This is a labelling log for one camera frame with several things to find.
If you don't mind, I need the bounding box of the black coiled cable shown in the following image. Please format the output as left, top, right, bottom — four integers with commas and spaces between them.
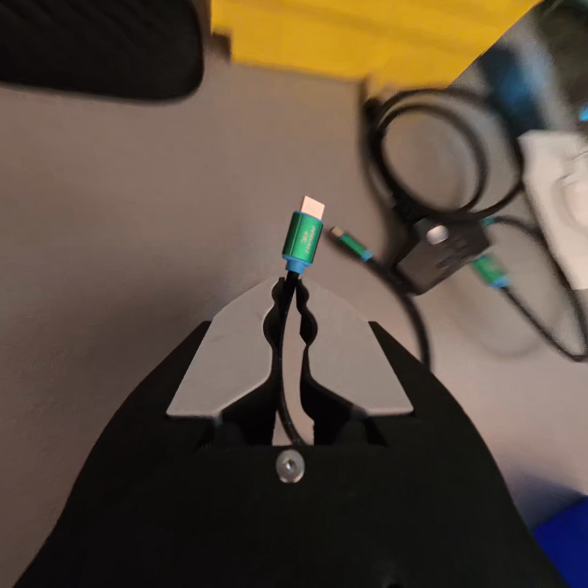
365, 89, 525, 222

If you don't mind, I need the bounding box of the black switch box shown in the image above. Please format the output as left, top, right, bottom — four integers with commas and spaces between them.
394, 217, 491, 296

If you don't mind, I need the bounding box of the dark blue object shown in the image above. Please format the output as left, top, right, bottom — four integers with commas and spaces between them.
478, 41, 588, 141

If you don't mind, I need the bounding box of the green plug hdmi cable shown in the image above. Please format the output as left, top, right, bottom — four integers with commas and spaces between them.
270, 195, 327, 447
471, 217, 588, 364
329, 225, 433, 369

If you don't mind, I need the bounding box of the blue box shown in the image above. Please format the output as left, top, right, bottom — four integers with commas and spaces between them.
532, 499, 588, 588

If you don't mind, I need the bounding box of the yellow sheet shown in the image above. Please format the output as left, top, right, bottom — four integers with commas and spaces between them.
210, 0, 545, 95

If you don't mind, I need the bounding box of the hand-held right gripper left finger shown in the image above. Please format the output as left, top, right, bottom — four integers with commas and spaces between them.
165, 277, 286, 446

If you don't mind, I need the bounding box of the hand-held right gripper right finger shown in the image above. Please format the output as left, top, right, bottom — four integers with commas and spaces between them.
298, 279, 414, 445

